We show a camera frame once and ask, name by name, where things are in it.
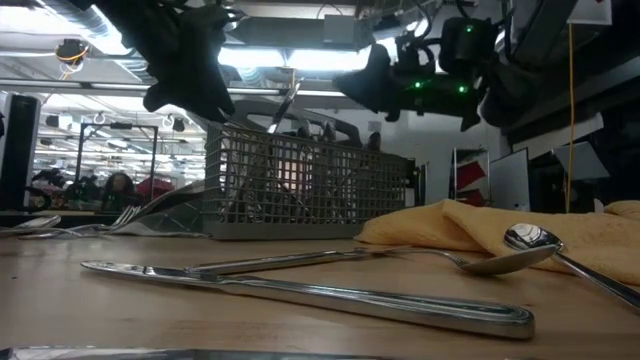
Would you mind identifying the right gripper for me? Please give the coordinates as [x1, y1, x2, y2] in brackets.
[333, 43, 484, 132]

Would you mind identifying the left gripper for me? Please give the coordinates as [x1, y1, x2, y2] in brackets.
[142, 9, 241, 124]

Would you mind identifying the grey mesh cutlery basket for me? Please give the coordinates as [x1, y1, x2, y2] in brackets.
[202, 99, 416, 240]

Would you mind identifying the grey ceiling box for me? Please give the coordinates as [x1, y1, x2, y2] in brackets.
[322, 13, 357, 47]

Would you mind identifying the ceiling light panel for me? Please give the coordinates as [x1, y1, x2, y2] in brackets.
[217, 45, 374, 72]

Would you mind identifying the person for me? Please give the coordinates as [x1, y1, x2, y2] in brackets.
[101, 171, 137, 212]

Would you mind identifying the black ceiling device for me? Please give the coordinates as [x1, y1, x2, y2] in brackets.
[53, 37, 92, 67]

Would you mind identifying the grey checked cloth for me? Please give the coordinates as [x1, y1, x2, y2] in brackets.
[113, 180, 207, 237]

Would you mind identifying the red tool cart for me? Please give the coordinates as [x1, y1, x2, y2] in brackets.
[452, 147, 489, 209]

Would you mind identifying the yellow cloth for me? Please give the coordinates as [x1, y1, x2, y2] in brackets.
[353, 198, 640, 287]

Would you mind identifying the white panel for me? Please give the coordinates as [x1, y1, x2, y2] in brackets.
[552, 140, 612, 182]
[488, 147, 532, 212]

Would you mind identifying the white slanted board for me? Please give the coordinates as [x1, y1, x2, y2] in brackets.
[507, 112, 605, 162]

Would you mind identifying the black side desk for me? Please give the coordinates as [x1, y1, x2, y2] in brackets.
[502, 0, 640, 151]

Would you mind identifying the black metal frame stand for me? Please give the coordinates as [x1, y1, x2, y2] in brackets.
[74, 121, 160, 189]

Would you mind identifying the black frame clamp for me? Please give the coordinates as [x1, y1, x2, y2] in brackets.
[405, 158, 430, 207]

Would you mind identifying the yellow cable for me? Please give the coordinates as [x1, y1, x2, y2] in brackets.
[563, 22, 577, 215]

